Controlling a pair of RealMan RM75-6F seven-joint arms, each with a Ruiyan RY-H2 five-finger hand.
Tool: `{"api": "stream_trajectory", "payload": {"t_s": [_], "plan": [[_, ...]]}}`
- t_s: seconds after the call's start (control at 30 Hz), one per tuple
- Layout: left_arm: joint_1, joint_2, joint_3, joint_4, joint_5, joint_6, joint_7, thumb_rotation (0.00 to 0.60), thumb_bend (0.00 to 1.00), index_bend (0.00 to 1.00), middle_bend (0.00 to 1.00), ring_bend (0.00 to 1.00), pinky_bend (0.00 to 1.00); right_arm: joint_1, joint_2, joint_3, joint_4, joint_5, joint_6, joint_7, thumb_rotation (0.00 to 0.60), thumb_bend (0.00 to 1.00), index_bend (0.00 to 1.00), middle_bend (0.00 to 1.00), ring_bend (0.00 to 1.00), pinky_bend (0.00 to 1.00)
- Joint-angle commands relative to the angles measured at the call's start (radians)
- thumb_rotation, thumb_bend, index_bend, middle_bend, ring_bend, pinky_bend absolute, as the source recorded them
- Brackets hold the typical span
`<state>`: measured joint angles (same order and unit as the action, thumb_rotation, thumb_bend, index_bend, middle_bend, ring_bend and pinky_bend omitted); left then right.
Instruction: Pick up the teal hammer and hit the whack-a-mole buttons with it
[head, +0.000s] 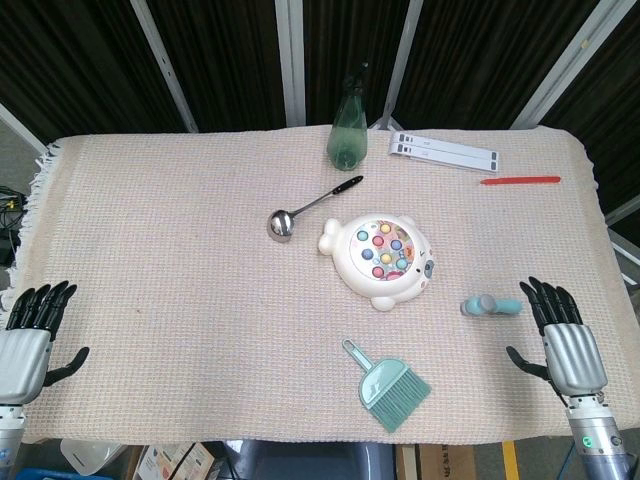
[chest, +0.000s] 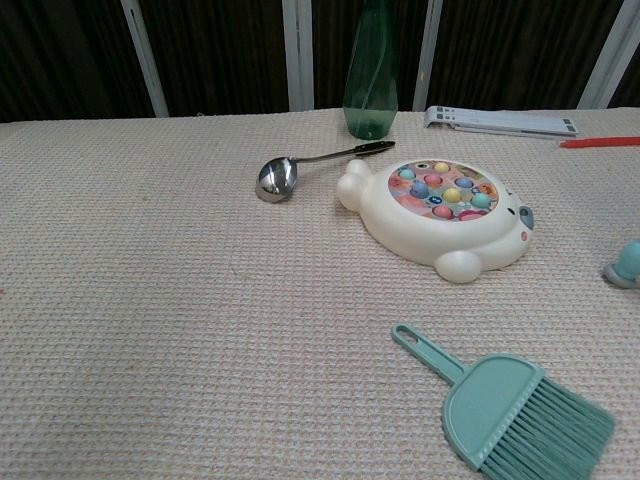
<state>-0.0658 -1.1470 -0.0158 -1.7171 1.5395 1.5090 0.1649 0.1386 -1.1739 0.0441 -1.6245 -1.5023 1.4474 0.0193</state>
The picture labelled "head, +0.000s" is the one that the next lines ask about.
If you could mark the green spray bottle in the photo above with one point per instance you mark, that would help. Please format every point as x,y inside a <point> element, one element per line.
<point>347,135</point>

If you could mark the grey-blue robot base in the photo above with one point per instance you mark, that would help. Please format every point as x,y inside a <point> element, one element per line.
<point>310,462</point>

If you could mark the brown cardboard box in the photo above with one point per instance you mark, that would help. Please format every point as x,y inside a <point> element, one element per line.
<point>440,462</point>

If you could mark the white folding laptop stand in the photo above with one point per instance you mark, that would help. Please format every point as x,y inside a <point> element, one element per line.
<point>445,152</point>

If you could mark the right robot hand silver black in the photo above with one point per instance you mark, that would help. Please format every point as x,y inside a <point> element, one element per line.
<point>572,357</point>

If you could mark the blue plastic bin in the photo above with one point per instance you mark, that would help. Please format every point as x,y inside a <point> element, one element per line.
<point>40,475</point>

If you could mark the teal toy mallet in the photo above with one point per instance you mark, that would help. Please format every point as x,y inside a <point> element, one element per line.
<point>505,305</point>

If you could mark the teal hand brush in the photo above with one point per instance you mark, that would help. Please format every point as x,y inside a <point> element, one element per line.
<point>382,382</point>

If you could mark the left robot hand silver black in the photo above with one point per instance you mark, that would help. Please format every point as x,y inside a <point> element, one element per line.
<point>22,355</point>

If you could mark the white plastic container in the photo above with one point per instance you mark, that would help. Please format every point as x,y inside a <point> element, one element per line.
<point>90,457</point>

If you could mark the beige woven table cloth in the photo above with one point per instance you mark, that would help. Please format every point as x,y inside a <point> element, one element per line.
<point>175,250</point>

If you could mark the white whack-a-mole toy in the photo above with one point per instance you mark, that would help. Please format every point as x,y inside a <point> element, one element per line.
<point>350,270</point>

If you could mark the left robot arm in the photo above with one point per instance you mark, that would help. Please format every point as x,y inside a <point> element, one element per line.
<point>10,440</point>

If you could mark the white aluminium frame post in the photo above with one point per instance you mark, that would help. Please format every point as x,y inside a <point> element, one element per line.
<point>290,60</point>
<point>625,210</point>
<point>20,127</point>
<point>165,65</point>
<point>400,65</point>
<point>625,252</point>
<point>565,65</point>

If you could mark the printed cardboard box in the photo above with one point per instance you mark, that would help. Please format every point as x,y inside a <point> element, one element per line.
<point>170,462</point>

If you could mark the red flat plastic stick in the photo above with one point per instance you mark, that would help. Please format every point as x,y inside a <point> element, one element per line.
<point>520,180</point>

